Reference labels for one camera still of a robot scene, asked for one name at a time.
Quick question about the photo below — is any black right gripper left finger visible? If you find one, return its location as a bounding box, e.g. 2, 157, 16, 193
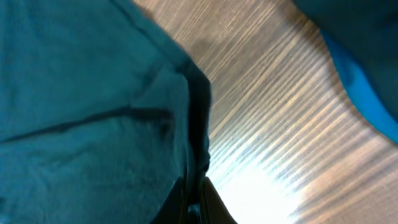
150, 177, 188, 224

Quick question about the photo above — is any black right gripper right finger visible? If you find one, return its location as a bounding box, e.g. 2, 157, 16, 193
200, 177, 237, 224

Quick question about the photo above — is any dark green t-shirt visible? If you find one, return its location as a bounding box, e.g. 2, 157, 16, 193
1, 0, 211, 223

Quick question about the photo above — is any bright blue t-shirt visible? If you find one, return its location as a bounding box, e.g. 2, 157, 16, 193
321, 31, 397, 143

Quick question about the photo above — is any black ribbed garment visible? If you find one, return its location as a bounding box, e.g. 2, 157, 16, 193
294, 0, 397, 119

